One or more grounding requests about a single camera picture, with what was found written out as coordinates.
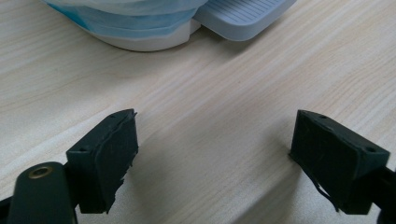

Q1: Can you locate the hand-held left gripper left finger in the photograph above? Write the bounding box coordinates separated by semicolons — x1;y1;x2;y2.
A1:
65;108;139;215

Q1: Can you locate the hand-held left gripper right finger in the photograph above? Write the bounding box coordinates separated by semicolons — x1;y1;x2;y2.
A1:
289;109;390;216

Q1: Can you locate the grey bin foot pedal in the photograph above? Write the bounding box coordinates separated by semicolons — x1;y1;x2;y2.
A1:
191;0;298;43

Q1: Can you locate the white pedal bin with bag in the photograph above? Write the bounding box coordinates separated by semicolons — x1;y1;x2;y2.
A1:
40;0;210;40

